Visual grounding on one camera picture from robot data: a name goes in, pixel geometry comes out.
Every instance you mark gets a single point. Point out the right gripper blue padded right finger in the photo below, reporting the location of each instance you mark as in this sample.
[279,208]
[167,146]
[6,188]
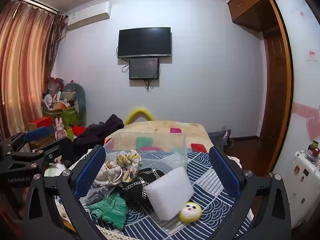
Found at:
[220,163]

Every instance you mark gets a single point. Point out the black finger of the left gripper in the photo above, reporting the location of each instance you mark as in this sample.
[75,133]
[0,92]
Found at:
[56,149]

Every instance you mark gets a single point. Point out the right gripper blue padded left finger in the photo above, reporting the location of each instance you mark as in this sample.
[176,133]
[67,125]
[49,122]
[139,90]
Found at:
[87,169]

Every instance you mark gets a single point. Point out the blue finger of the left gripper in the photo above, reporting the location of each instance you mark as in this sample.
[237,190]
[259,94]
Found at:
[38,133]

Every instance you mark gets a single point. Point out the grey cloth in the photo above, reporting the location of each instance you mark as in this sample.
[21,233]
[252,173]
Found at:
[96,194]

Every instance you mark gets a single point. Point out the green knitted glove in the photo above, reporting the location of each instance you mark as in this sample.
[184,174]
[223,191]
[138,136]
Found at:
[112,209]

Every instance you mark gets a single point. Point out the floral white cloth bundle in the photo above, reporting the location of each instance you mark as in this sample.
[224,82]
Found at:
[123,169]

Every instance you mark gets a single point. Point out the yellow round plush face toy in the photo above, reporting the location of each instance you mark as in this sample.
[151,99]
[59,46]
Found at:
[190,213]

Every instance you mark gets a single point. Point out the black cloth with chain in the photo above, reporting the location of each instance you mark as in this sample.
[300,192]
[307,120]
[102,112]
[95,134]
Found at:
[134,191]

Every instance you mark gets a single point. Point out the white foam sponge block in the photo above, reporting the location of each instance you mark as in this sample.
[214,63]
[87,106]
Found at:
[169,194]

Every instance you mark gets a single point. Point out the clear plastic storage box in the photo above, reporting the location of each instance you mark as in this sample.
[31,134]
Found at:
[162,151]

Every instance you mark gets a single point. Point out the pink bunny figurine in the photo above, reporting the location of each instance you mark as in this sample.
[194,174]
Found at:
[60,131]

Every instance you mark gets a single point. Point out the red box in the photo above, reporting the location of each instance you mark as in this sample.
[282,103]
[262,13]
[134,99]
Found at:
[44,121]

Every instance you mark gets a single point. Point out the green storage box with clutter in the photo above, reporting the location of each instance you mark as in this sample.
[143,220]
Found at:
[70,116]

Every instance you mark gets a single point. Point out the grey backpack on floor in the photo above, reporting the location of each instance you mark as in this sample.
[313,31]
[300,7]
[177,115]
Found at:
[221,139]

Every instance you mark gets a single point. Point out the blue white patterned tablecloth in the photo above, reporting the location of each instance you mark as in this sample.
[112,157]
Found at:
[142,222]

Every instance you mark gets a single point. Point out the dark clothes pile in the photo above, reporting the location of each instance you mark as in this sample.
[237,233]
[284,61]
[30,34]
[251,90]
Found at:
[93,135]

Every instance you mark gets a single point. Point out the grey green plush cushion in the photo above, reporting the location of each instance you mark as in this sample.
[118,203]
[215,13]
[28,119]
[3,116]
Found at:
[80,101]

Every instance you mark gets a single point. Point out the white appliance with stickers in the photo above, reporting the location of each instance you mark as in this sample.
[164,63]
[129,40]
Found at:
[301,182]

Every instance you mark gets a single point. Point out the brown wooden door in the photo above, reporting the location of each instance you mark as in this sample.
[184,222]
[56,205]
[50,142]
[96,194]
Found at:
[279,94]

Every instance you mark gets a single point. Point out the beige blanket with coloured squares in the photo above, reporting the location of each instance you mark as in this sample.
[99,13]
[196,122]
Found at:
[197,138]

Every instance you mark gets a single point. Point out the yellow curved headboard tube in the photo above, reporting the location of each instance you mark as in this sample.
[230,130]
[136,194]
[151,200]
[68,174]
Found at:
[139,113]

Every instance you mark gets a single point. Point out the orange striped curtain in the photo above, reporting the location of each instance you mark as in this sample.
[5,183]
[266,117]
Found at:
[29,42]

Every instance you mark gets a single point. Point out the brown upper wooden cabinet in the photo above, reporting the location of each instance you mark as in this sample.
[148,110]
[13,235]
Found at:
[257,15]

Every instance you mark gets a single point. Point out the small dark wall monitor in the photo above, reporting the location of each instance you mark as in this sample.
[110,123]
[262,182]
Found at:
[144,68]

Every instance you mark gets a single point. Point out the white wall air conditioner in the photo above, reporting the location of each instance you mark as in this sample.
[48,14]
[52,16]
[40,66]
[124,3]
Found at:
[89,15]

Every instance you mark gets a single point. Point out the black wall television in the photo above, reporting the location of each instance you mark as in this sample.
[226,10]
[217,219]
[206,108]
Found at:
[144,42]

